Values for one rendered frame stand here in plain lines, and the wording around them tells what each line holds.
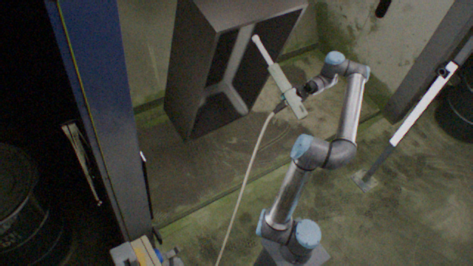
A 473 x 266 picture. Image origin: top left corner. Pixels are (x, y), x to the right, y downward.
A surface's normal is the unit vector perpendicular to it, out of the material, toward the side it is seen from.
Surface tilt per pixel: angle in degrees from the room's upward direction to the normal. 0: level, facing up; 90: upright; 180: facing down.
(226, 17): 12
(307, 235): 5
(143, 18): 57
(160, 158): 0
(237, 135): 0
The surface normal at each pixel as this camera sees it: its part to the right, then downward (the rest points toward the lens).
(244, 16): 0.23, -0.46
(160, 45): 0.51, 0.25
